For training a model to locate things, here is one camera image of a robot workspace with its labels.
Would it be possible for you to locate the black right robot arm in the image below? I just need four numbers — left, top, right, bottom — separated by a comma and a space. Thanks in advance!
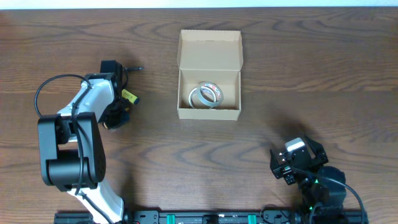
270, 136, 349, 223

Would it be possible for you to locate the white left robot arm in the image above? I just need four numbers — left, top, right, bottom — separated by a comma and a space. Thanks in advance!
37, 71, 134, 223

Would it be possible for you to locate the open cardboard box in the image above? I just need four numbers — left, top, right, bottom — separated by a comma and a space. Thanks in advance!
177, 30, 243, 121

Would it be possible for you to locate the clear adhesive tape roll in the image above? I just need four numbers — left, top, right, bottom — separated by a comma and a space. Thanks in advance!
196, 82, 224, 108

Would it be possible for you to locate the yellow highlighter marker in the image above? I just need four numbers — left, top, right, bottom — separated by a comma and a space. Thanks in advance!
122, 89, 139, 105

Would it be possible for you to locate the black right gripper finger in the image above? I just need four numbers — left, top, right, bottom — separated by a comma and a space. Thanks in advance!
269, 149, 280, 170
304, 135, 326, 160

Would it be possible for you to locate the black ballpoint pen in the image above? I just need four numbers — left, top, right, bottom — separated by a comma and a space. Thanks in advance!
124, 67, 144, 72

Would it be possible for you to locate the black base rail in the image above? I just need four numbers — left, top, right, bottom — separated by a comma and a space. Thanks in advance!
54, 210, 369, 224

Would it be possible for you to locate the white masking tape roll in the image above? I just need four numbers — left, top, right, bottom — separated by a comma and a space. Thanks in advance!
188, 88, 204, 109

